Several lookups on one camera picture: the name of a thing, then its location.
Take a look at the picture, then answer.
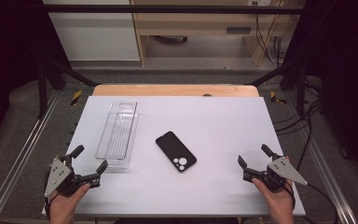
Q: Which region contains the aluminium rail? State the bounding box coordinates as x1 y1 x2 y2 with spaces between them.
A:
0 89 61 224
282 89 358 224

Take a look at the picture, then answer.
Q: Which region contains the dark desk handle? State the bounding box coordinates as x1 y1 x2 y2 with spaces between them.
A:
226 26 253 35

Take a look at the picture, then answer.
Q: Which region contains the black phone case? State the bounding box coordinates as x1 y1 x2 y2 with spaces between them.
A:
155 130 198 174

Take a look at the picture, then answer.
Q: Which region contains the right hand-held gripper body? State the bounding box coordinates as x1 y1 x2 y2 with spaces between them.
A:
242 155 309 192

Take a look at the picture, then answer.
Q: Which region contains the black frame bar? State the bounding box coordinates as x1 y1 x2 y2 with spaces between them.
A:
43 4 306 15

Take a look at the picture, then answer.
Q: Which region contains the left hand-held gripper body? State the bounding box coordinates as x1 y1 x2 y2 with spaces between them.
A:
44 155 103 198

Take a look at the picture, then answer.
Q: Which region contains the light wooden desk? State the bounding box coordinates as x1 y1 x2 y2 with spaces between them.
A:
130 0 306 67

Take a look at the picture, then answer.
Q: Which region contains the black yellow tape marker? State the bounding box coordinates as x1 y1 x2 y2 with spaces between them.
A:
269 90 288 105
70 89 84 107

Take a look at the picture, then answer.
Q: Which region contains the bundle of desk cables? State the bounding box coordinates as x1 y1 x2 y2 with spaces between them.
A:
253 0 285 67

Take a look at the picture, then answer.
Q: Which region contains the person's left hand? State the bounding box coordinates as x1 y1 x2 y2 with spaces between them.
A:
48 183 92 224

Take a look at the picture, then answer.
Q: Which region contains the office chair base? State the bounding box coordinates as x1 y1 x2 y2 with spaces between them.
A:
153 35 189 45

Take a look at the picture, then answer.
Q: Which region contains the person's right hand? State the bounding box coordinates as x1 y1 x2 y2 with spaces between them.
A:
251 177 296 224

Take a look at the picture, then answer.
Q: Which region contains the black floor cable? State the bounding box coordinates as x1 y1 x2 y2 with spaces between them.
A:
296 115 315 172
272 98 324 136

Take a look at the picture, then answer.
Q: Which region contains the white cabinet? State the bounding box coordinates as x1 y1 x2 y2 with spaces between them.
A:
42 0 142 63

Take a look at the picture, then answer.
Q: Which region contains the black metal stand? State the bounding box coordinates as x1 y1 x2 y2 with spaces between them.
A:
36 58 103 119
246 60 310 119

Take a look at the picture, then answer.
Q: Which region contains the clear plastic tray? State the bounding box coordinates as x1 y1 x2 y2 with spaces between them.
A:
94 99 140 171

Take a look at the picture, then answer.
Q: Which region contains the black curtain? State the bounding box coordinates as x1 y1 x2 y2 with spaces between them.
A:
282 0 358 183
0 0 73 155

